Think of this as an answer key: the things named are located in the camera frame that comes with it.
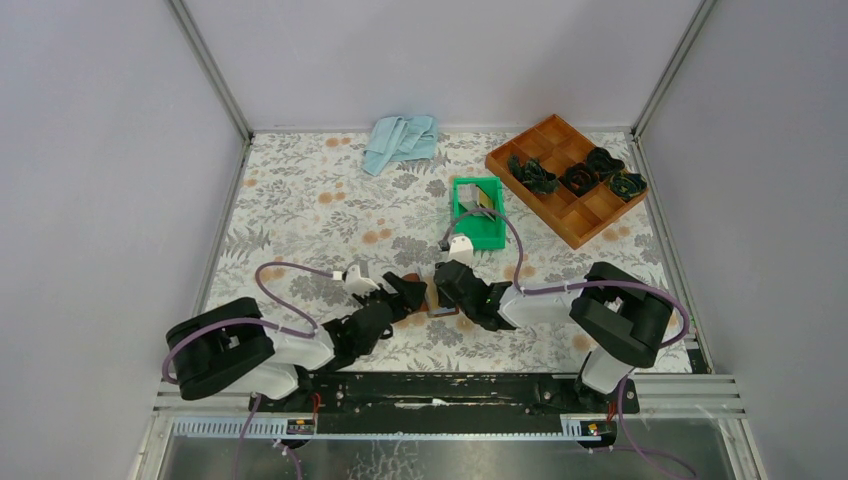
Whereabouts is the brown leather card holder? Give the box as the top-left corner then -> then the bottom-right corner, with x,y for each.
402,273 -> 459,318

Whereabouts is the silver credit card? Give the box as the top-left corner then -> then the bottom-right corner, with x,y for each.
457,183 -> 496,211

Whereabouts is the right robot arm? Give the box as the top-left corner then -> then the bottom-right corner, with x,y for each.
433,260 -> 682,412

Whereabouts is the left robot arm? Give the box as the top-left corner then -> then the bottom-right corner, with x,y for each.
161,265 -> 427,411

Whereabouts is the green plastic basket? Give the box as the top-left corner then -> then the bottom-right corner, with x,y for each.
451,176 -> 506,251

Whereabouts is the floral table mat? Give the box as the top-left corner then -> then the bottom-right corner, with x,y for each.
206,132 -> 669,373

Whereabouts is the dark rolled sock left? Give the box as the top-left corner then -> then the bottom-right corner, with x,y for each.
507,155 -> 559,195

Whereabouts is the dark rolled sock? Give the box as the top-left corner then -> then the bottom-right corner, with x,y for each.
507,155 -> 559,195
559,163 -> 600,197
585,147 -> 625,182
606,171 -> 648,202

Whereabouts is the orange compartment tray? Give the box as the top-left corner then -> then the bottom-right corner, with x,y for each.
485,114 -> 649,249

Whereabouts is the light blue cloth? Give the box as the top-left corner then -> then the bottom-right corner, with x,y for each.
362,115 -> 439,176

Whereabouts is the dark rolled sock middle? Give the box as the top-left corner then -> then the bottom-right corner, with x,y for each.
559,163 -> 600,197

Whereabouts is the dark rolled sock top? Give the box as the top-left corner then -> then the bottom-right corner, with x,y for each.
585,147 -> 625,182

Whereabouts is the dark rolled sock right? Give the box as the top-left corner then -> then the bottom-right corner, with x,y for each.
606,171 -> 648,202

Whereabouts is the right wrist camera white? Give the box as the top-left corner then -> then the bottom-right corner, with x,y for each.
439,234 -> 474,266

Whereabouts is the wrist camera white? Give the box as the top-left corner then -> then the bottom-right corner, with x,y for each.
342,263 -> 380,296
439,234 -> 474,266

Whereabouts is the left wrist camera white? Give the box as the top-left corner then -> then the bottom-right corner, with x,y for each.
342,263 -> 380,296

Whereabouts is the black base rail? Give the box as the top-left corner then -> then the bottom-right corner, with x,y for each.
258,372 -> 640,436

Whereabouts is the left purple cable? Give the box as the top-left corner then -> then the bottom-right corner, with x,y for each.
161,262 -> 349,387

